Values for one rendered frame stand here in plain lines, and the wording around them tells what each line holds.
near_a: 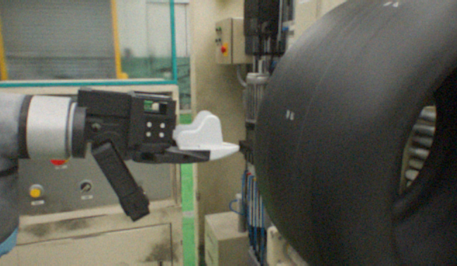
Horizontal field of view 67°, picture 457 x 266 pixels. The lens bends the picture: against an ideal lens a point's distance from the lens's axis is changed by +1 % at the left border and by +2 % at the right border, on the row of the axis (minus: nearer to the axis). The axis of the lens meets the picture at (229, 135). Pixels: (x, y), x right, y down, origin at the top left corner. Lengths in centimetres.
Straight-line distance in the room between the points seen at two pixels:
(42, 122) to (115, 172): 10
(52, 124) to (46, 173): 70
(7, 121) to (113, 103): 11
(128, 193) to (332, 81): 30
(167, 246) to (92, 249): 22
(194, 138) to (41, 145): 17
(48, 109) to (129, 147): 10
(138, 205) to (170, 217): 65
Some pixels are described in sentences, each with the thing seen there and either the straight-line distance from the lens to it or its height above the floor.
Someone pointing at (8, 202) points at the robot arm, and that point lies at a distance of 47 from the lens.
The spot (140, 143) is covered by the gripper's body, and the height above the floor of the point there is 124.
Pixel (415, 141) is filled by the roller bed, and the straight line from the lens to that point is 118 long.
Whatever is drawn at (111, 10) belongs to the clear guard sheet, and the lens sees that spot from 103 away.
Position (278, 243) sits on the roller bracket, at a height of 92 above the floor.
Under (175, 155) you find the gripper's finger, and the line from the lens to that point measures 42.
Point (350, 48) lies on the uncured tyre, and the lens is 48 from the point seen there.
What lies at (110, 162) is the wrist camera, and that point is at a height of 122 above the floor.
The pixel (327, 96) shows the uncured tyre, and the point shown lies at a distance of 46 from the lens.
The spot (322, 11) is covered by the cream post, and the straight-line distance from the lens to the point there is 83.
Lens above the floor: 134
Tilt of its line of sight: 12 degrees down
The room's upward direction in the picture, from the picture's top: straight up
